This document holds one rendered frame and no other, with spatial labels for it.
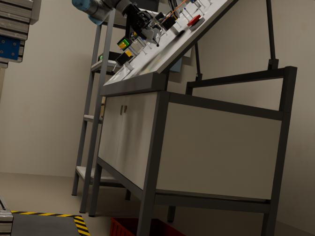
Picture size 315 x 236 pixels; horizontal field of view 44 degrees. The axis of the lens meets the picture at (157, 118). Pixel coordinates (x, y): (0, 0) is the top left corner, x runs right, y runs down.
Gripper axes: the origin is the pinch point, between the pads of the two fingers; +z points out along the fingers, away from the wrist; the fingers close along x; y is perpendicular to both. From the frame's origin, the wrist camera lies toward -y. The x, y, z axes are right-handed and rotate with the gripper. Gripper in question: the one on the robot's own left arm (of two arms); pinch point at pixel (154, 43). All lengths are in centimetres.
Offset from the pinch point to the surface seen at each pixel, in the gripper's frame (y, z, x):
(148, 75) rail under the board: 8.7, 15.2, -30.2
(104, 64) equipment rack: -72, -34, 41
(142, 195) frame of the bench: -18, 48, -52
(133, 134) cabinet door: -25.2, 24.7, -26.1
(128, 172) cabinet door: -35, 36, -35
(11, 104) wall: -209, -101, 53
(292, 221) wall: -108, 148, 113
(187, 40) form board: 24.5, 15.8, -17.0
